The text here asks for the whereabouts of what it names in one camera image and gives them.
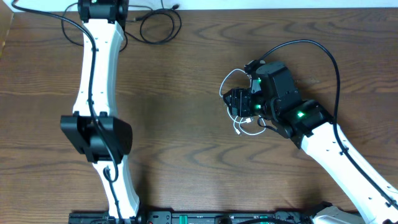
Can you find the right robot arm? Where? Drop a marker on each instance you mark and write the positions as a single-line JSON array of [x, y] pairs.
[[272, 96]]

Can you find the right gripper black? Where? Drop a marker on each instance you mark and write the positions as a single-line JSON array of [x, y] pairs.
[[239, 104]]

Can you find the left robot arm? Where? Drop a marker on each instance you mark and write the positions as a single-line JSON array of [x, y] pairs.
[[94, 128]]

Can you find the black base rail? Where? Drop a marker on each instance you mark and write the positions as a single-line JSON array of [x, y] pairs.
[[324, 212]]

